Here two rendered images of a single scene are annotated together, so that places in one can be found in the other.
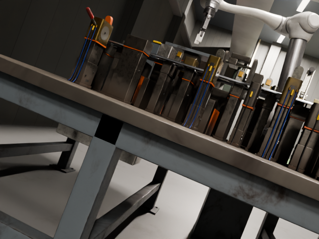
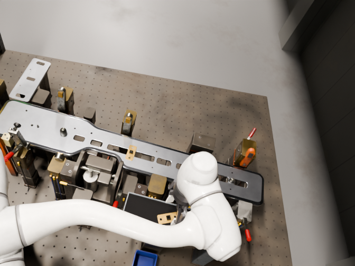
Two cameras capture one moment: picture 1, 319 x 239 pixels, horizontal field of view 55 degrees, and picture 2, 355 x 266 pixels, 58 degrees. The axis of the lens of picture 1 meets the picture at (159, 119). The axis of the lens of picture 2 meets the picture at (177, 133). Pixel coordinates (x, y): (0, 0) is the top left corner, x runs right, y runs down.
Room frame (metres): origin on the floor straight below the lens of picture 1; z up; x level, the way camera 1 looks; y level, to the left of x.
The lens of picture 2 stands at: (2.34, -0.35, 2.40)
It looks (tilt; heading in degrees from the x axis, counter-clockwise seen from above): 56 degrees down; 152
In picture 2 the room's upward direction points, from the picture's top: 23 degrees clockwise
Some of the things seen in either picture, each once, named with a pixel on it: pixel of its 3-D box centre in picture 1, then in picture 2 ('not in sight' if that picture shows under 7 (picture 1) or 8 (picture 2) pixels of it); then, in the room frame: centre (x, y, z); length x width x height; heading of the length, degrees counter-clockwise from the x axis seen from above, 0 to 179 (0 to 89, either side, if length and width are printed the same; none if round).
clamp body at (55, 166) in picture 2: (255, 118); (59, 183); (1.69, -0.49, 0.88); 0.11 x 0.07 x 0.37; 160
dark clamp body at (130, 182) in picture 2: not in sight; (123, 202); (1.81, -0.19, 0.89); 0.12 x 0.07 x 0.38; 160
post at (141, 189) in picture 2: (193, 93); (136, 204); (1.83, -0.13, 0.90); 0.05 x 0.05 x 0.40; 70
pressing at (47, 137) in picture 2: (203, 73); (135, 153); (1.60, -0.13, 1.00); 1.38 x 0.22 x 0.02; 70
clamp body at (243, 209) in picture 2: not in sight; (231, 224); (1.97, 0.34, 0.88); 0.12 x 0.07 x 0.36; 160
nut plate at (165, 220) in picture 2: not in sight; (168, 217); (1.99, -0.05, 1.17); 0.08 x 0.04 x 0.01; 95
